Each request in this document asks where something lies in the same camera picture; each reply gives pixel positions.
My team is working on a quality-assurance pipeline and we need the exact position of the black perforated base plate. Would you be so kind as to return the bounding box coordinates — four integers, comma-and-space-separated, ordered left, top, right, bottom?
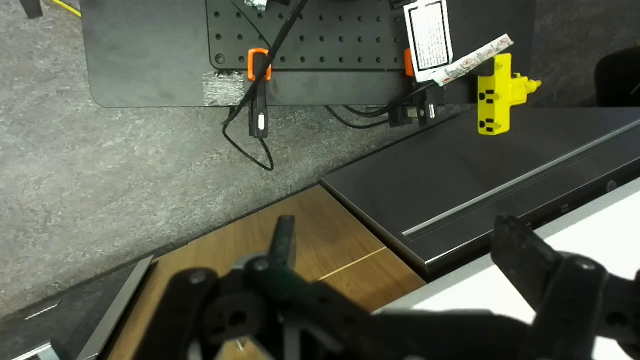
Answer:
206, 0, 403, 73

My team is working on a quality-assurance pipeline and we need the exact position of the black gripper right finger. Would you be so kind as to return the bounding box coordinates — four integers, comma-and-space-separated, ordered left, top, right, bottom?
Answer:
490, 217, 640, 360

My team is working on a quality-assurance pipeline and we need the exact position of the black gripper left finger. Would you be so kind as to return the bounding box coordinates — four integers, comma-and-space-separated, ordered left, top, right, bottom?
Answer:
149, 214, 347, 360

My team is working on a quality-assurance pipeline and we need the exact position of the yellow power strip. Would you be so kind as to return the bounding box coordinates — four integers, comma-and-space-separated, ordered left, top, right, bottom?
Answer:
476, 55, 542, 138

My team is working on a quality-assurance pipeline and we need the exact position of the white paper label card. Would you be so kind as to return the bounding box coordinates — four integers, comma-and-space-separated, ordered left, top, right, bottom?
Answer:
403, 0, 453, 83

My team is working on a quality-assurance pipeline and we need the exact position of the black cable on floor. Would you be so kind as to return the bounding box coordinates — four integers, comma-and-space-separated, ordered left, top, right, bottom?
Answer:
220, 0, 311, 175

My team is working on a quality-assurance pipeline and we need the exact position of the orange clamp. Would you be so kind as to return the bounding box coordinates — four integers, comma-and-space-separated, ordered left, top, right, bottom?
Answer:
245, 49, 271, 83

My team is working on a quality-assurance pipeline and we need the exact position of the black dishwasher front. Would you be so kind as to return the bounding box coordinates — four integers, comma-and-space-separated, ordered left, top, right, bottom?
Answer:
322, 108, 640, 276

